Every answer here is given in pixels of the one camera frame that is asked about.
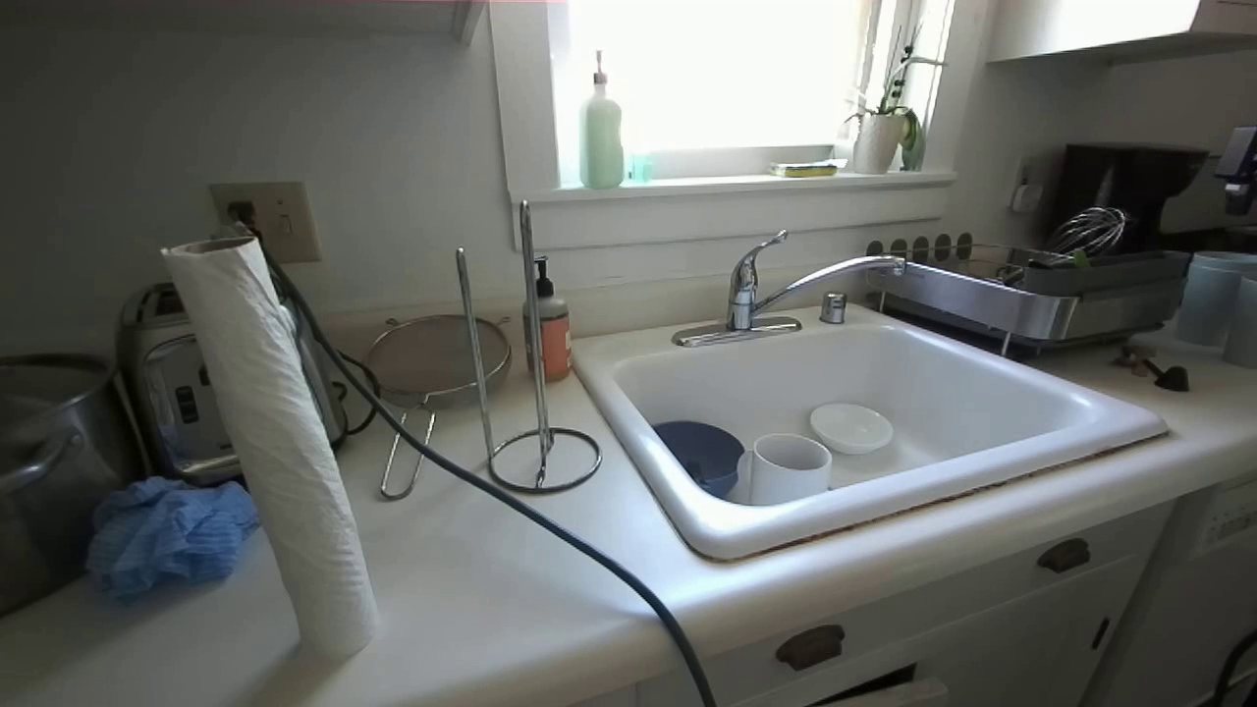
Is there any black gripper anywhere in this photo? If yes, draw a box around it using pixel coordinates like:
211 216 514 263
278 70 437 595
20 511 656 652
1214 122 1257 220

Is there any pale blue plastic cup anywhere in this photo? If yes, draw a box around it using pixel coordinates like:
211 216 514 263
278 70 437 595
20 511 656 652
1225 267 1257 373
1176 246 1249 355

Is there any white kitchen sink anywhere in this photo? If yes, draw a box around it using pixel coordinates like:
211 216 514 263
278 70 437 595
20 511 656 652
571 309 1176 567

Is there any black coffee machine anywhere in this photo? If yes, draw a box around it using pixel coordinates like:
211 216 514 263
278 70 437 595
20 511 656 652
1019 143 1214 254

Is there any metal whisk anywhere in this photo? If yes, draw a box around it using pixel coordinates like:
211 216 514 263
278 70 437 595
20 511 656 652
1040 201 1131 273

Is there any metal dish rack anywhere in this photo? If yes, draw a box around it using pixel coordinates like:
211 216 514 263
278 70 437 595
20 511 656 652
860 229 1199 356

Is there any small white plate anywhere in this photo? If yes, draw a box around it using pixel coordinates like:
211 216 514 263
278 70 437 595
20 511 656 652
806 401 901 461

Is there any chrome faucet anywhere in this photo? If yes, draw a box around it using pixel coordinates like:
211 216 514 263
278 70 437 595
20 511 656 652
673 223 913 355

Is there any white base cabinet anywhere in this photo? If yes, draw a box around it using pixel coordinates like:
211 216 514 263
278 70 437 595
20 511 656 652
573 474 1257 707

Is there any window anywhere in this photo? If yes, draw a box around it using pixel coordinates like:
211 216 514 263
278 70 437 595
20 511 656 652
546 0 952 186

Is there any white mug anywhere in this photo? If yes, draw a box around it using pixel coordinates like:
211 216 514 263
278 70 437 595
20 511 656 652
736 430 837 511

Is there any dark blue bowl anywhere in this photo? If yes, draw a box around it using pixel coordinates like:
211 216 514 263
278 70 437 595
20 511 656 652
652 418 745 503

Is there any green dish soap bottle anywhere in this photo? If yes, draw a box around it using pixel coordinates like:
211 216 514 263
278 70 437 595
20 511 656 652
576 49 631 193

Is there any orange soap pump bottle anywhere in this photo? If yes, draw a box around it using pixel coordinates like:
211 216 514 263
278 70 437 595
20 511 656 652
522 254 576 388

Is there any white paper towel roll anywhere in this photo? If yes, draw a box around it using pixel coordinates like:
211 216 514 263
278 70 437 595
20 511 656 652
157 229 386 664

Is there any silver toaster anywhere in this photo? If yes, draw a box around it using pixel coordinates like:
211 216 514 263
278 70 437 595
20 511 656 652
114 275 352 489

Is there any blue bath pouf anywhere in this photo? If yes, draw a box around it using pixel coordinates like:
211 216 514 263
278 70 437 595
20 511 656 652
84 473 262 605

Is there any black handled kitchen utensil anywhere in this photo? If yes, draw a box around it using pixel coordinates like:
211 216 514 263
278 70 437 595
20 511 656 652
1116 341 1195 396

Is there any dark drawer pull handle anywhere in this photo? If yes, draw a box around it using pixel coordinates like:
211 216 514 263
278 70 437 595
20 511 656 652
769 622 850 677
1033 534 1096 578

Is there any wire paper towel holder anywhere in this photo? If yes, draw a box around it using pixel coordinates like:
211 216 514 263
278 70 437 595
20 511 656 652
450 197 607 499

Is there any black power cable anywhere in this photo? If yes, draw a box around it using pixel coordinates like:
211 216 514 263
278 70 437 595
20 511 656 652
224 193 721 707

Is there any mesh strainer with handle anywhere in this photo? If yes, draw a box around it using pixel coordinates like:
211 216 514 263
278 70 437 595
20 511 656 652
352 309 517 508

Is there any wall power outlet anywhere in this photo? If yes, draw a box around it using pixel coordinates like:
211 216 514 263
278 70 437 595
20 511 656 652
203 178 327 267

